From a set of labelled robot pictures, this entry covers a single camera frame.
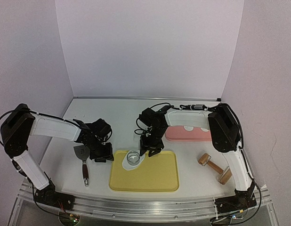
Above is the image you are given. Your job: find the round metal cutter ring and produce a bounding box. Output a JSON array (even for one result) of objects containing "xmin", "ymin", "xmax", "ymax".
[{"xmin": 126, "ymin": 152, "xmax": 140, "ymax": 166}]

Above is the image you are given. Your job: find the metal scraper with wooden handle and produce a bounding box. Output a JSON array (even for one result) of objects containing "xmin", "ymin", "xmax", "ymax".
[{"xmin": 73, "ymin": 145, "xmax": 90, "ymax": 187}]

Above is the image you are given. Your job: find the yellow plastic tray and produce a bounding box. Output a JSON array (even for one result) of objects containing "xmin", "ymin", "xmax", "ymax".
[{"xmin": 109, "ymin": 150, "xmax": 179, "ymax": 193}]

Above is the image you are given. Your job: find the white dough lump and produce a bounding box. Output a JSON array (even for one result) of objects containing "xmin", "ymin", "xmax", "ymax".
[{"xmin": 122, "ymin": 155, "xmax": 145, "ymax": 171}]

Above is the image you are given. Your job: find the wooden double-ended rolling pin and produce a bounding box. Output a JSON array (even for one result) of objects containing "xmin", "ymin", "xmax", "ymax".
[{"xmin": 198, "ymin": 153, "xmax": 232, "ymax": 185}]

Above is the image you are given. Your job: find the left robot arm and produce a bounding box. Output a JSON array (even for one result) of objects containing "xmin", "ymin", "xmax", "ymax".
[{"xmin": 0, "ymin": 103, "xmax": 114, "ymax": 210}]

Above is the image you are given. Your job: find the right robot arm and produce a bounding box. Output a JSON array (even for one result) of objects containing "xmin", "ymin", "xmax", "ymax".
[{"xmin": 136, "ymin": 103, "xmax": 257, "ymax": 213}]

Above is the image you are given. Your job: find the round dumpling wrapper left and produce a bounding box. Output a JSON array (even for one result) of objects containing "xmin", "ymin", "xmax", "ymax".
[{"xmin": 184, "ymin": 126, "xmax": 194, "ymax": 131}]

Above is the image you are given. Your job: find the pink plastic tray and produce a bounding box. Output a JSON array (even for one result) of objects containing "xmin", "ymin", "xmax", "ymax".
[{"xmin": 165, "ymin": 126, "xmax": 212, "ymax": 142}]

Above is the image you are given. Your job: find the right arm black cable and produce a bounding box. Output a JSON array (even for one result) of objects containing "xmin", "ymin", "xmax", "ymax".
[{"xmin": 135, "ymin": 101, "xmax": 245, "ymax": 151}]

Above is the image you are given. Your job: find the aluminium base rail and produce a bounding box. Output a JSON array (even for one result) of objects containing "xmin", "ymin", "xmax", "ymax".
[{"xmin": 8, "ymin": 183, "xmax": 278, "ymax": 226}]

